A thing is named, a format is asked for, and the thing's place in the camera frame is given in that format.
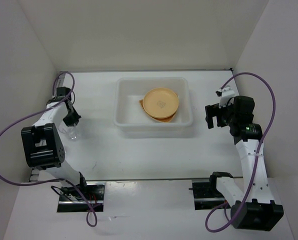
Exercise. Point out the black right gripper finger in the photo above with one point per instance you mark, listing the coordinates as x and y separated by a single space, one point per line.
209 110
210 123

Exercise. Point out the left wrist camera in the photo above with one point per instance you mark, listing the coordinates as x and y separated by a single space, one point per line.
62 91

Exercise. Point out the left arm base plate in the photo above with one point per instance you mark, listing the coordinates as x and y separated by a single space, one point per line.
70 200

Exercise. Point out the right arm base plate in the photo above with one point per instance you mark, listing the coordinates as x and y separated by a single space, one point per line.
204 197

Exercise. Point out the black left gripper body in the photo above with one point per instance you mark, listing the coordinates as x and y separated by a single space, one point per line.
72 117

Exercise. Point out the woven bamboo tray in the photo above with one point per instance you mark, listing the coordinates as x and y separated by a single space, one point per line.
161 119

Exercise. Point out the translucent white plastic bin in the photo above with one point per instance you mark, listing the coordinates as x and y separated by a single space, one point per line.
131 119

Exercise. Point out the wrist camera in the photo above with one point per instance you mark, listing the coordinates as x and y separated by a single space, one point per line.
225 94
62 91

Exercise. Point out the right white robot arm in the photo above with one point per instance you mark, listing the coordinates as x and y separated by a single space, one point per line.
254 207

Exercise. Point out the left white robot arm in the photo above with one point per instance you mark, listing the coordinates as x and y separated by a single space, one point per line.
43 148

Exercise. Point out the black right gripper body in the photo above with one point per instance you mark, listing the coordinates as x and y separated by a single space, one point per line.
225 115

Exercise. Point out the clear glass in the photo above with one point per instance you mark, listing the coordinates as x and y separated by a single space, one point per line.
73 132

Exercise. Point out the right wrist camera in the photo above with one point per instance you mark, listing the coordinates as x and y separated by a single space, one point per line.
225 94

